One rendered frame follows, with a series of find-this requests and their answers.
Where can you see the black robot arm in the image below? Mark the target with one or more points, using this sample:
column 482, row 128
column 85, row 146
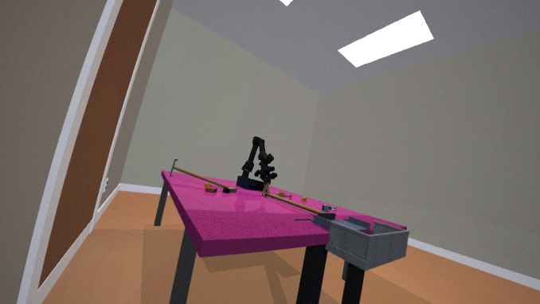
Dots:
column 265, row 159

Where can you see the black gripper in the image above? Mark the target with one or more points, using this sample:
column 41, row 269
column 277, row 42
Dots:
column 264, row 174

